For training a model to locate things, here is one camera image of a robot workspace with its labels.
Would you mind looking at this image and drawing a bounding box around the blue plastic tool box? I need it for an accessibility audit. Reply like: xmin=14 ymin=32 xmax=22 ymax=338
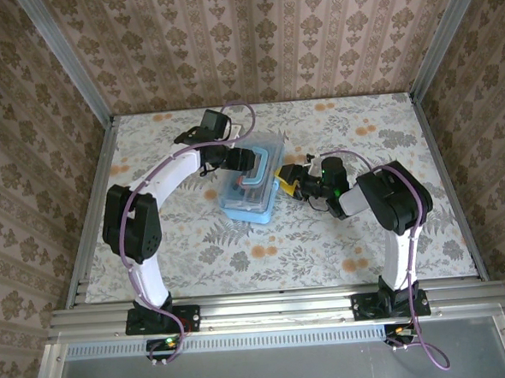
xmin=213 ymin=130 xmax=291 ymax=228

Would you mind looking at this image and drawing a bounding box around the right black control board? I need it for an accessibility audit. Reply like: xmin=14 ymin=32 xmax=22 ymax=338
xmin=383 ymin=322 xmax=419 ymax=349

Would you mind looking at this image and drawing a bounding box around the black control board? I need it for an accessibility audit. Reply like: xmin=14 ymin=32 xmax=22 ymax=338
xmin=383 ymin=322 xmax=419 ymax=349
xmin=144 ymin=335 xmax=183 ymax=363

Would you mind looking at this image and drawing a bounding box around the grey metal panel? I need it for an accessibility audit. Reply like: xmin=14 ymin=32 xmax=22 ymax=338
xmin=51 ymin=315 xmax=505 ymax=378

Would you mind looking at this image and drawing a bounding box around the left black control board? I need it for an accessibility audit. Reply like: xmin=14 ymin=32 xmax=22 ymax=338
xmin=144 ymin=335 xmax=183 ymax=363

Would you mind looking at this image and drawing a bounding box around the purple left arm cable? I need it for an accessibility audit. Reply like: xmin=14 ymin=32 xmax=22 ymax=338
xmin=110 ymin=100 xmax=270 ymax=369

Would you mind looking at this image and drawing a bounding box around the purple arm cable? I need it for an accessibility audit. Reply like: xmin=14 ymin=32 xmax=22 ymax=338
xmin=306 ymin=143 xmax=452 ymax=378
xmin=110 ymin=100 xmax=270 ymax=369

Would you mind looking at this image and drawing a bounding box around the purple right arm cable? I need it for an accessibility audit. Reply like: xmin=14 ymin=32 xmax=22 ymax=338
xmin=306 ymin=143 xmax=452 ymax=378

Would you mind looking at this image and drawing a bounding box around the aluminium table side rail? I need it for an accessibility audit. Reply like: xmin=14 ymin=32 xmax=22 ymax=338
xmin=54 ymin=115 xmax=130 ymax=311
xmin=407 ymin=89 xmax=491 ymax=286

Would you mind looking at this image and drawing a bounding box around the aluminium mounting rail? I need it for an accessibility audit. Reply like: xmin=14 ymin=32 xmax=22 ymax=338
xmin=44 ymin=279 xmax=505 ymax=345

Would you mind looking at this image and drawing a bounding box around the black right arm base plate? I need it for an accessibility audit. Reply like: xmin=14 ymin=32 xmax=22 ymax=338
xmin=350 ymin=288 xmax=431 ymax=322

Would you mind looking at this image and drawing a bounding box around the slotted grey cable duct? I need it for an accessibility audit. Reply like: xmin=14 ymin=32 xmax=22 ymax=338
xmin=63 ymin=324 xmax=389 ymax=363

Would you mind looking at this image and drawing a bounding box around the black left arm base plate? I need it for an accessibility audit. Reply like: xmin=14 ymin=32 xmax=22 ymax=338
xmin=123 ymin=304 xmax=202 ymax=336

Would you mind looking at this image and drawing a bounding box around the aluminium frame post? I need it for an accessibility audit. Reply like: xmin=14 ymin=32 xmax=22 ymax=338
xmin=12 ymin=0 xmax=117 ymax=129
xmin=402 ymin=0 xmax=486 ymax=103

